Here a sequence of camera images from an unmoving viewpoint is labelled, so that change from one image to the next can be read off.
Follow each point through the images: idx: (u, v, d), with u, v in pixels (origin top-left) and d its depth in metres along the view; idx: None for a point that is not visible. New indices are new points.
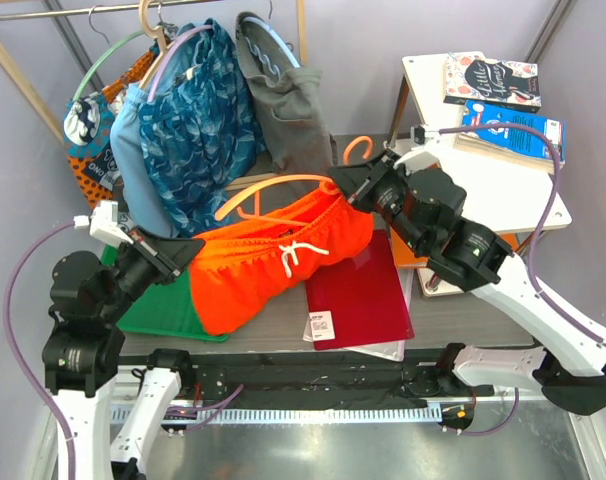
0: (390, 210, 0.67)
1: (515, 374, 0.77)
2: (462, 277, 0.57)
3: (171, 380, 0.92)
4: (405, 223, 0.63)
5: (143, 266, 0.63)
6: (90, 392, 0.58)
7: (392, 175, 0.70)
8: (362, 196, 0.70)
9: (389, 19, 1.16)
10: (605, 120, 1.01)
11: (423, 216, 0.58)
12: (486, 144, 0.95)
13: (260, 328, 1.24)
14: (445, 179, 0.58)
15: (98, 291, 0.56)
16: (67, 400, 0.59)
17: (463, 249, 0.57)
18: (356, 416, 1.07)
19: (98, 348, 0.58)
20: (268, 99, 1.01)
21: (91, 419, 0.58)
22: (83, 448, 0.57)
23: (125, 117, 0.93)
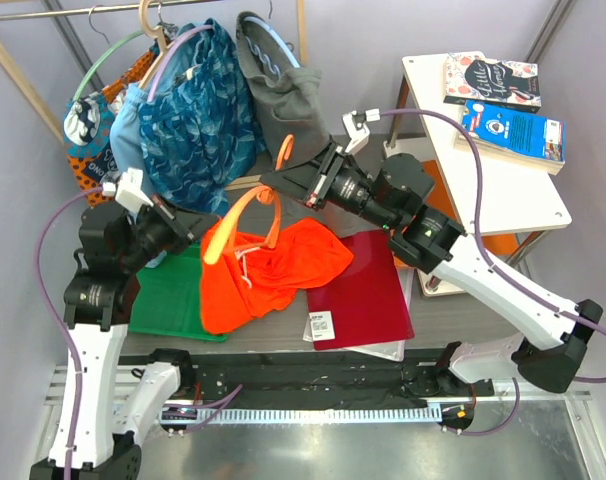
0: (354, 201, 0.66)
1: (496, 359, 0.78)
2: (418, 258, 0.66)
3: (170, 373, 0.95)
4: (375, 209, 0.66)
5: (161, 228, 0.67)
6: (105, 326, 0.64)
7: (345, 168, 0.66)
8: (324, 194, 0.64)
9: (390, 19, 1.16)
10: None
11: (392, 201, 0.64)
12: (486, 144, 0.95)
13: (259, 329, 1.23)
14: (416, 167, 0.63)
15: (119, 235, 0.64)
16: (82, 334, 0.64)
17: (419, 231, 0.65)
18: (356, 416, 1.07)
19: (116, 290, 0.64)
20: (268, 99, 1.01)
21: (102, 356, 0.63)
22: (91, 380, 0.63)
23: (125, 117, 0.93)
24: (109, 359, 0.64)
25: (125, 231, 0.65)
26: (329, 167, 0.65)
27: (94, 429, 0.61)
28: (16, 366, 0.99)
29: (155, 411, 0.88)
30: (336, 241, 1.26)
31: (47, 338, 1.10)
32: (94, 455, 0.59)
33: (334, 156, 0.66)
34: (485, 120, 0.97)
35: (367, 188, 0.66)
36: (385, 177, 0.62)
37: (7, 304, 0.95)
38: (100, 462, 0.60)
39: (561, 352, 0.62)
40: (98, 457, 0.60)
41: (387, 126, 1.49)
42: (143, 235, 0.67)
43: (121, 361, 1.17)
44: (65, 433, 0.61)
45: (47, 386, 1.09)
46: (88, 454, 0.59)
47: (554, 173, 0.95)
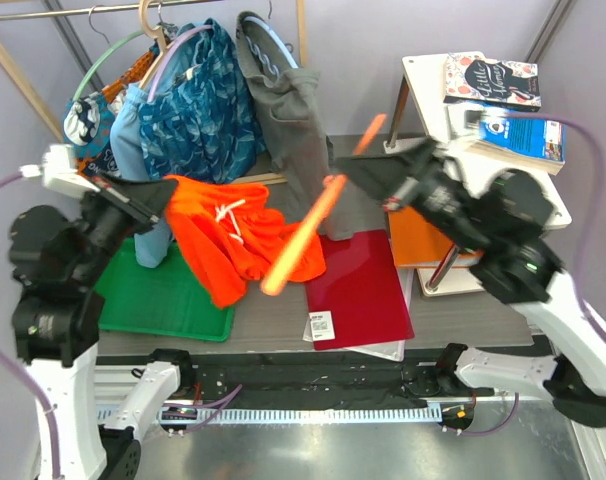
0: (444, 215, 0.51)
1: (522, 381, 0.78)
2: (510, 290, 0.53)
3: (170, 372, 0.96)
4: (467, 230, 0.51)
5: (114, 213, 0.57)
6: (66, 362, 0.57)
7: (441, 174, 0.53)
8: (408, 200, 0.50)
9: (389, 19, 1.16)
10: None
11: (492, 223, 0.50)
12: (487, 144, 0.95)
13: (254, 330, 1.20)
14: (536, 191, 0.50)
15: (66, 252, 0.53)
16: (42, 372, 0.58)
17: (517, 262, 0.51)
18: (356, 416, 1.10)
19: (73, 314, 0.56)
20: (267, 100, 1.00)
21: (71, 390, 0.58)
22: (64, 416, 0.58)
23: (125, 117, 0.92)
24: (78, 389, 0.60)
25: (71, 244, 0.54)
26: (420, 169, 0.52)
27: (79, 459, 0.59)
28: None
29: (154, 409, 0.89)
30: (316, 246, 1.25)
31: None
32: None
33: (429, 159, 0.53)
34: (485, 121, 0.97)
35: (463, 202, 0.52)
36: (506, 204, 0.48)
37: None
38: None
39: None
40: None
41: (387, 126, 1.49)
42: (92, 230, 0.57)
43: (121, 361, 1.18)
44: (49, 462, 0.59)
45: None
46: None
47: (554, 173, 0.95)
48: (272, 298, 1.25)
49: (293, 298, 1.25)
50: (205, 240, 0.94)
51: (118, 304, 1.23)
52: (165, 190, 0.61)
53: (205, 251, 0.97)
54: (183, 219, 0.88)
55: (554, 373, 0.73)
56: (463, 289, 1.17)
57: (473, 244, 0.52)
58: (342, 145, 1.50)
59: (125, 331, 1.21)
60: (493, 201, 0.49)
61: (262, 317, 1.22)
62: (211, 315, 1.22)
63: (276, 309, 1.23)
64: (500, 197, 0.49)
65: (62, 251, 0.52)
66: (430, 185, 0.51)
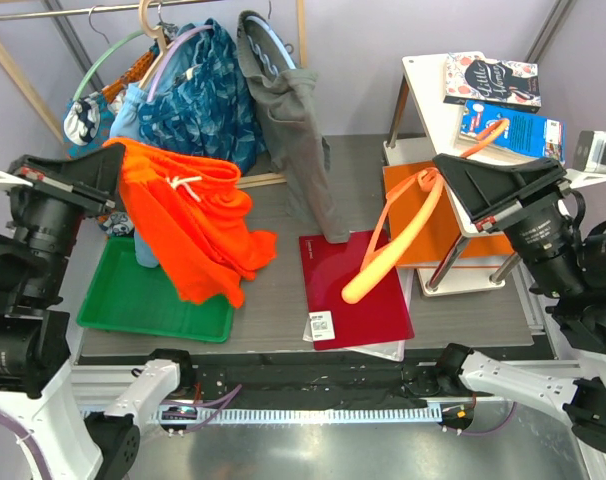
0: (541, 250, 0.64)
1: (539, 400, 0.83)
2: (599, 342, 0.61)
3: (170, 368, 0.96)
4: (560, 267, 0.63)
5: (55, 205, 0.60)
6: (34, 394, 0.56)
7: (550, 207, 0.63)
8: (506, 224, 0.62)
9: (389, 19, 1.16)
10: None
11: (595, 274, 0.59)
12: (485, 144, 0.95)
13: (255, 330, 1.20)
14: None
15: (6, 272, 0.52)
16: (11, 402, 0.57)
17: None
18: (356, 416, 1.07)
19: (31, 342, 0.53)
20: (265, 100, 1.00)
21: (45, 417, 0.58)
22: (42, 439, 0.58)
23: (125, 116, 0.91)
24: (54, 412, 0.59)
25: (10, 271, 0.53)
26: (528, 196, 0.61)
27: (70, 471, 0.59)
28: None
29: (155, 402, 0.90)
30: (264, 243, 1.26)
31: None
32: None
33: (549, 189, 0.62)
34: (485, 121, 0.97)
35: (564, 239, 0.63)
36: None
37: None
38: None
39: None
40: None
41: (387, 126, 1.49)
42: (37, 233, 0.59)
43: (121, 361, 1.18)
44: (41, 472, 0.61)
45: None
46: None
47: None
48: (272, 299, 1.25)
49: (293, 298, 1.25)
50: (164, 219, 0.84)
51: (118, 304, 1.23)
52: (111, 155, 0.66)
53: (162, 229, 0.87)
54: (137, 189, 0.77)
55: (574, 398, 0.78)
56: (464, 289, 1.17)
57: (566, 286, 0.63)
58: (342, 145, 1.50)
59: (123, 332, 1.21)
60: None
61: (262, 317, 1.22)
62: (212, 316, 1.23)
63: (276, 309, 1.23)
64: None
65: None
66: (535, 215, 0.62)
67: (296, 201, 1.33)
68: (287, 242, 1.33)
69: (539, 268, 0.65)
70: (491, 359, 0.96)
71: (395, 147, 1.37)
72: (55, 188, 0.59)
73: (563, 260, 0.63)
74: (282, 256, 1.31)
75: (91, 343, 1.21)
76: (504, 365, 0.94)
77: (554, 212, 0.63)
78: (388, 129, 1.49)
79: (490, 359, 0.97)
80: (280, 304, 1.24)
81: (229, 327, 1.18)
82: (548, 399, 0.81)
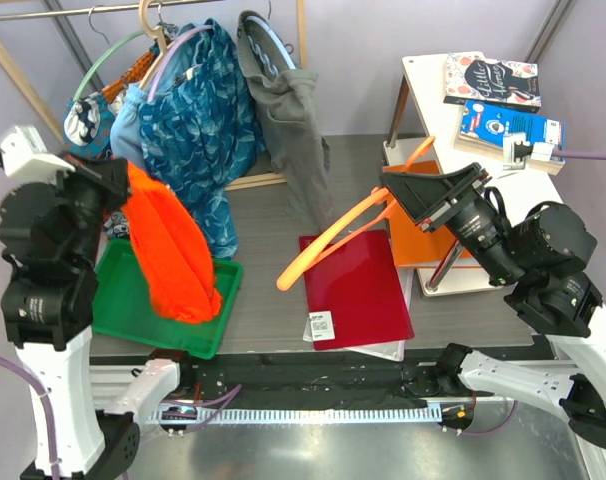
0: (477, 242, 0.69)
1: (535, 396, 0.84)
2: (552, 324, 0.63)
3: (170, 368, 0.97)
4: (499, 256, 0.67)
5: (92, 192, 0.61)
6: (59, 345, 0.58)
7: (478, 200, 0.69)
8: (440, 223, 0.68)
9: (389, 20, 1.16)
10: None
11: (531, 257, 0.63)
12: (486, 144, 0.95)
13: (257, 329, 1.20)
14: (574, 228, 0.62)
15: (57, 229, 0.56)
16: (35, 355, 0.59)
17: (564, 297, 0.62)
18: (356, 416, 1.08)
19: (63, 296, 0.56)
20: (264, 99, 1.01)
21: (64, 374, 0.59)
22: (59, 400, 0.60)
23: (125, 117, 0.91)
24: (73, 372, 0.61)
25: (55, 222, 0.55)
26: (458, 196, 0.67)
27: (75, 443, 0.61)
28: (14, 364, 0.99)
29: (155, 398, 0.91)
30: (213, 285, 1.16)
31: None
32: (82, 464, 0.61)
33: (469, 186, 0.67)
34: (485, 121, 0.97)
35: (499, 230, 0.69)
36: (544, 236, 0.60)
37: None
38: (91, 465, 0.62)
39: None
40: (87, 462, 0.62)
41: (386, 127, 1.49)
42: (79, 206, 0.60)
43: (118, 362, 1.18)
44: (45, 446, 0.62)
45: None
46: (75, 465, 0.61)
47: (554, 173, 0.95)
48: (272, 299, 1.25)
49: (293, 298, 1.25)
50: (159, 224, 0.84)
51: (118, 304, 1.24)
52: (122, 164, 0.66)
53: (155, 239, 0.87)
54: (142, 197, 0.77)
55: (570, 392, 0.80)
56: (464, 290, 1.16)
57: (508, 272, 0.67)
58: (342, 144, 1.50)
59: (115, 336, 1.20)
60: (530, 232, 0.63)
61: (262, 316, 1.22)
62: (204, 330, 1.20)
63: (276, 309, 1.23)
64: (536, 229, 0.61)
65: (49, 229, 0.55)
66: (466, 209, 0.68)
67: (296, 202, 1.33)
68: (286, 242, 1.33)
69: (481, 258, 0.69)
70: (489, 357, 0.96)
71: (395, 147, 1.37)
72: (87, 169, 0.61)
73: (501, 247, 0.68)
74: (282, 256, 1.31)
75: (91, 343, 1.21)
76: (503, 364, 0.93)
77: (484, 204, 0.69)
78: (388, 130, 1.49)
79: (488, 357, 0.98)
80: (281, 305, 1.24)
81: (217, 344, 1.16)
82: (545, 396, 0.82)
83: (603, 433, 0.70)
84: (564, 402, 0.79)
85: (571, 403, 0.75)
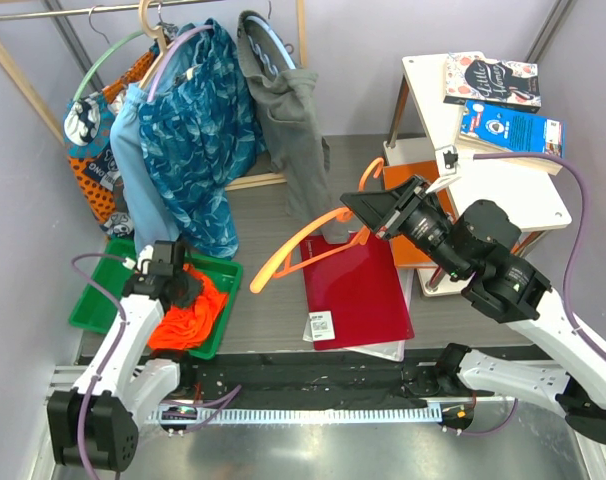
0: (427, 243, 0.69)
1: (532, 393, 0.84)
2: (501, 310, 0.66)
3: (171, 368, 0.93)
4: (448, 253, 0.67)
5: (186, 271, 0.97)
6: (154, 294, 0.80)
7: (424, 205, 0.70)
8: (394, 229, 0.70)
9: (390, 20, 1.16)
10: (603, 122, 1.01)
11: (471, 250, 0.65)
12: (486, 144, 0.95)
13: (258, 329, 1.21)
14: (498, 217, 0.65)
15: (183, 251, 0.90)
16: (132, 302, 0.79)
17: (505, 284, 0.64)
18: (356, 416, 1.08)
19: (166, 282, 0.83)
20: (265, 99, 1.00)
21: (143, 315, 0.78)
22: (130, 332, 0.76)
23: (125, 117, 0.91)
24: (148, 322, 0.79)
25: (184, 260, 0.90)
26: (405, 203, 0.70)
27: (120, 367, 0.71)
28: (15, 366, 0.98)
29: (155, 400, 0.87)
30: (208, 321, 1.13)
31: (48, 338, 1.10)
32: (113, 386, 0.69)
33: (412, 194, 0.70)
34: (485, 121, 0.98)
35: (444, 230, 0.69)
36: (469, 228, 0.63)
37: (7, 303, 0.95)
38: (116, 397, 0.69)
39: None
40: (117, 390, 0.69)
41: (386, 126, 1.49)
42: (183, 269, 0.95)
43: None
44: (93, 367, 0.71)
45: (47, 387, 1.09)
46: (109, 384, 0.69)
47: (554, 173, 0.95)
48: (272, 299, 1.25)
49: (293, 298, 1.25)
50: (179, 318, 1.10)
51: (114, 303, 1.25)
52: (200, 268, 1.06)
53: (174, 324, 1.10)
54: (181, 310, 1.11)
55: (566, 387, 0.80)
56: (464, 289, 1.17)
57: (457, 267, 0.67)
58: (341, 144, 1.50)
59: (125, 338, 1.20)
60: (459, 229, 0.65)
61: (262, 316, 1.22)
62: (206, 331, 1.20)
63: (277, 309, 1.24)
64: (463, 222, 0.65)
65: (178, 255, 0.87)
66: (414, 214, 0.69)
67: (295, 201, 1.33)
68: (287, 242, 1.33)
69: (433, 258, 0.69)
70: (488, 355, 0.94)
71: (395, 147, 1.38)
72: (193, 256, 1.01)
73: (446, 244, 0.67)
74: None
75: (92, 343, 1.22)
76: (501, 361, 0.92)
77: (429, 207, 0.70)
78: (388, 129, 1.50)
79: (487, 356, 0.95)
80: (281, 304, 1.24)
81: (217, 344, 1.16)
82: (542, 392, 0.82)
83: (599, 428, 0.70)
84: (560, 398, 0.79)
85: (567, 398, 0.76)
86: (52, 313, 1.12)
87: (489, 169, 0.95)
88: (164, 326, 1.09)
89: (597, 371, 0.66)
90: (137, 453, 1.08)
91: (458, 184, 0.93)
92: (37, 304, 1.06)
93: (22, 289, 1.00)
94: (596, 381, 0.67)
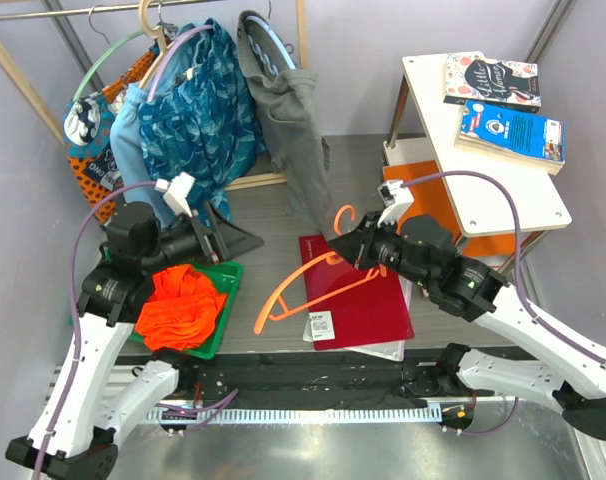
0: (392, 263, 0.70)
1: (530, 390, 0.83)
2: (460, 308, 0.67)
3: (170, 373, 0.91)
4: (408, 266, 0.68)
5: (186, 241, 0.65)
6: (111, 322, 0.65)
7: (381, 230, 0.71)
8: (364, 260, 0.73)
9: (390, 20, 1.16)
10: (602, 122, 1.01)
11: (417, 257, 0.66)
12: (486, 144, 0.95)
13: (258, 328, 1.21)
14: (429, 223, 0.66)
15: (144, 238, 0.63)
16: (90, 323, 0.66)
17: (460, 282, 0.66)
18: (356, 416, 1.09)
19: (130, 290, 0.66)
20: (265, 99, 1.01)
21: (101, 349, 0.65)
22: (86, 371, 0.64)
23: (125, 117, 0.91)
24: (108, 352, 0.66)
25: (151, 234, 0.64)
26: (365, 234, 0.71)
27: (76, 419, 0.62)
28: (15, 365, 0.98)
29: (146, 408, 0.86)
30: (209, 321, 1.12)
31: (48, 338, 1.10)
32: (69, 446, 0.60)
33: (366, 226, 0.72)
34: (485, 121, 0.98)
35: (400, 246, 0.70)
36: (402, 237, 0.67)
37: (7, 302, 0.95)
38: (74, 453, 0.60)
39: None
40: (73, 448, 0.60)
41: (386, 126, 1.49)
42: (168, 245, 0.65)
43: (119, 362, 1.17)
44: (48, 416, 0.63)
45: (47, 387, 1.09)
46: (63, 444, 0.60)
47: (554, 173, 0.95)
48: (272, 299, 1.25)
49: (293, 298, 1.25)
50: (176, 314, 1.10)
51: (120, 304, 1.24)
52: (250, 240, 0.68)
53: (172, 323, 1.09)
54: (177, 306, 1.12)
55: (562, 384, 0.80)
56: None
57: (418, 274, 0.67)
58: (342, 144, 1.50)
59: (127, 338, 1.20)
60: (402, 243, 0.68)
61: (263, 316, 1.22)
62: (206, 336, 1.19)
63: (278, 310, 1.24)
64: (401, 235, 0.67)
65: (137, 247, 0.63)
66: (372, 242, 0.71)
67: (295, 201, 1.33)
68: (287, 242, 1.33)
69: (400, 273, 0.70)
70: (488, 355, 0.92)
71: (395, 147, 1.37)
72: (194, 222, 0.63)
73: (406, 259, 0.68)
74: (282, 256, 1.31)
75: None
76: (500, 360, 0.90)
77: (385, 229, 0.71)
78: (388, 129, 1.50)
79: (487, 355, 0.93)
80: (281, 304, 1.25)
81: (217, 344, 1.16)
82: (539, 389, 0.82)
83: (593, 421, 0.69)
84: (557, 395, 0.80)
85: (565, 395, 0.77)
86: (53, 313, 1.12)
87: (488, 169, 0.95)
88: (163, 328, 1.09)
89: (565, 357, 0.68)
90: (138, 453, 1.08)
91: (458, 187, 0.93)
92: (38, 304, 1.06)
93: (21, 289, 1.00)
94: (566, 367, 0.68)
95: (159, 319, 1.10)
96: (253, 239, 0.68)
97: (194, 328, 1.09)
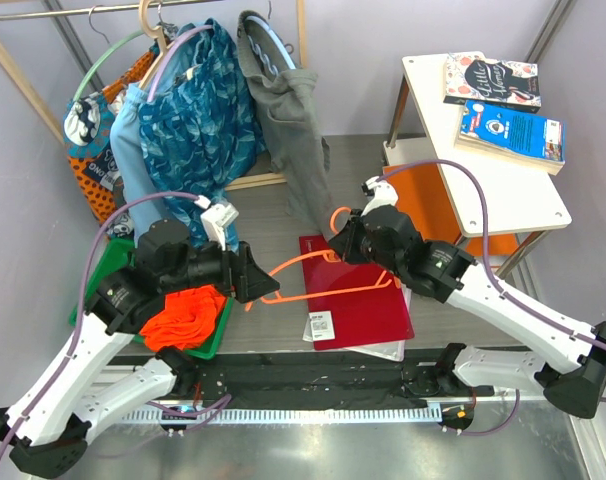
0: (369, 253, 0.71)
1: (515, 376, 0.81)
2: (430, 289, 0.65)
3: (165, 378, 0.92)
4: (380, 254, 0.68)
5: (210, 265, 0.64)
6: (109, 331, 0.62)
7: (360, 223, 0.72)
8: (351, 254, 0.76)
9: (390, 20, 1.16)
10: (602, 123, 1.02)
11: (381, 242, 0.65)
12: (486, 144, 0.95)
13: (258, 328, 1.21)
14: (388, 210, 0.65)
15: (172, 257, 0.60)
16: (91, 324, 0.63)
17: (428, 263, 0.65)
18: (356, 416, 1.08)
19: (138, 303, 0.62)
20: (264, 99, 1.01)
21: (92, 354, 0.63)
22: (74, 369, 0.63)
23: (125, 116, 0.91)
24: (101, 356, 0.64)
25: (181, 252, 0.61)
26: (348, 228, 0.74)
27: (50, 412, 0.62)
28: (15, 365, 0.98)
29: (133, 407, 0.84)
30: (209, 320, 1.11)
31: (48, 338, 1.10)
32: (36, 436, 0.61)
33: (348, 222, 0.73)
34: (485, 121, 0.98)
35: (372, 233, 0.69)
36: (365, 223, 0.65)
37: (6, 302, 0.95)
38: (38, 443, 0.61)
39: (579, 374, 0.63)
40: (40, 437, 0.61)
41: (386, 126, 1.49)
42: (195, 266, 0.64)
43: (119, 362, 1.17)
44: (28, 399, 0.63)
45: None
46: (31, 431, 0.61)
47: (554, 173, 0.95)
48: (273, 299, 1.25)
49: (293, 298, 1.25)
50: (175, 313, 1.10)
51: None
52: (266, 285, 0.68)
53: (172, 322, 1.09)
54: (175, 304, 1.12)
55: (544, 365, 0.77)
56: None
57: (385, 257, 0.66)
58: (342, 144, 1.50)
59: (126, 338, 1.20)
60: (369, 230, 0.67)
61: (263, 316, 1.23)
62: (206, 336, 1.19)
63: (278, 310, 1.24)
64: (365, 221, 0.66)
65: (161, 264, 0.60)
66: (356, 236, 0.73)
67: (295, 201, 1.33)
68: (287, 242, 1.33)
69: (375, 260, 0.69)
70: (480, 350, 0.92)
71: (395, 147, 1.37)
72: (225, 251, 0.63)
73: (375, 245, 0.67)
74: (282, 256, 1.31)
75: None
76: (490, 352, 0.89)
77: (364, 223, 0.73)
78: (388, 129, 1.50)
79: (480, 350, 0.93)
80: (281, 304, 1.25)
81: (217, 344, 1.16)
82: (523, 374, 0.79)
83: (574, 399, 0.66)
84: (538, 376, 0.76)
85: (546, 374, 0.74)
86: (53, 313, 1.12)
87: (488, 169, 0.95)
88: (163, 327, 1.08)
89: (534, 331, 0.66)
90: (137, 453, 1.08)
91: (458, 187, 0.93)
92: (38, 304, 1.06)
93: (20, 289, 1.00)
94: (535, 340, 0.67)
95: (159, 319, 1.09)
96: (272, 283, 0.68)
97: (195, 328, 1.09)
